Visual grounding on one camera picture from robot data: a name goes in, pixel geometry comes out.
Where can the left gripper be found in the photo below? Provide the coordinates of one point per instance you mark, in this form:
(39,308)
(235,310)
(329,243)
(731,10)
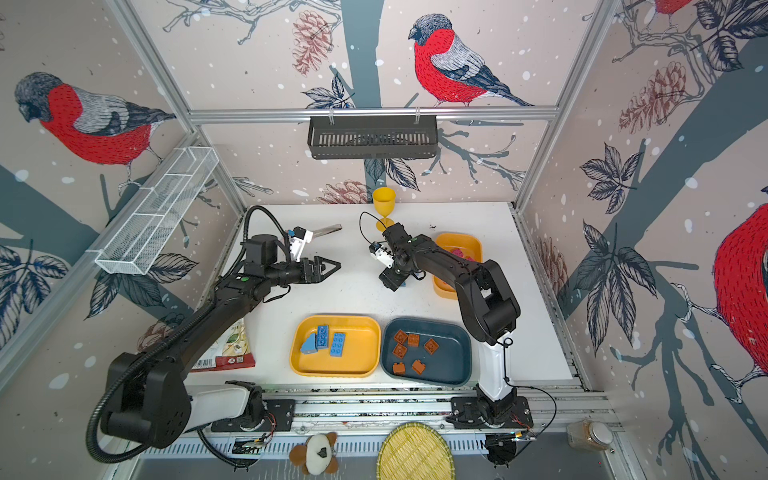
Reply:
(315,275)

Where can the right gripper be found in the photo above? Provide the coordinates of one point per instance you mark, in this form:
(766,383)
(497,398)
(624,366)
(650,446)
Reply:
(391,277)

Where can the blue lego brick long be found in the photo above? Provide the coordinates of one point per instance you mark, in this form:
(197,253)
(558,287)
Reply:
(322,337)

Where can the brown lego brick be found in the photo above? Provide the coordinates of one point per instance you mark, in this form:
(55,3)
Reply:
(418,366)
(431,346)
(399,368)
(401,337)

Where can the pink lego brick top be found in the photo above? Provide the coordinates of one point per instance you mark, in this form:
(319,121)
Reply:
(462,254)

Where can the blue lego brick slanted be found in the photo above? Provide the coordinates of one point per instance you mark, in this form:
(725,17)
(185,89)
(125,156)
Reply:
(309,346)

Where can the brown lego brick top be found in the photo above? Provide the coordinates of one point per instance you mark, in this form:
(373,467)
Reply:
(418,366)

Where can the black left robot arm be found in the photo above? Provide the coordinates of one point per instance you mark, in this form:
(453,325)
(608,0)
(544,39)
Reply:
(146,403)

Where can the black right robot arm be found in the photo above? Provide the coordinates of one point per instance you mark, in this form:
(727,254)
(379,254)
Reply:
(489,312)

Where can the yellow plastic goblet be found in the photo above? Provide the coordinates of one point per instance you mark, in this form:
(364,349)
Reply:
(384,199)

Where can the dark teal tray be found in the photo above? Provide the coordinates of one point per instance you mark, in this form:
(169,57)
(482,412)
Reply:
(449,366)

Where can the yellow tray right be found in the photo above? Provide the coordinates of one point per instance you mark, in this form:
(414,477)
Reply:
(449,241)

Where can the yellow tray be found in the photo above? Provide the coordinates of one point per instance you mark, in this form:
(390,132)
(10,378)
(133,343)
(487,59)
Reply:
(361,353)
(449,241)

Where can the yellow tray front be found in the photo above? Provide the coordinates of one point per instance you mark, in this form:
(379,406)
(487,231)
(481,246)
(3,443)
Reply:
(361,353)

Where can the red snack bag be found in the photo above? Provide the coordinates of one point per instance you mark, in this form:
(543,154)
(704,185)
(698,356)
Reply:
(230,351)

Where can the black hanging basket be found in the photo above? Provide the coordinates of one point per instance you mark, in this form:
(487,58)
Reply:
(373,137)

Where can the woven bamboo plate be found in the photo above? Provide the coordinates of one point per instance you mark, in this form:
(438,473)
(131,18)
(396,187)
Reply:
(415,451)

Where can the aluminium crossbar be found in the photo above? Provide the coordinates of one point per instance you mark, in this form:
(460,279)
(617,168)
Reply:
(252,116)

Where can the plush toy dog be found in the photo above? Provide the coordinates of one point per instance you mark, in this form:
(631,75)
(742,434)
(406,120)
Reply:
(317,455)

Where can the glass jar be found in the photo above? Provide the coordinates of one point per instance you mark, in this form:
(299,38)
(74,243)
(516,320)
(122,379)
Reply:
(589,435)

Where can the white wire mesh basket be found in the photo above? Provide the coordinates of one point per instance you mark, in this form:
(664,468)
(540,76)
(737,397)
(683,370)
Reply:
(142,236)

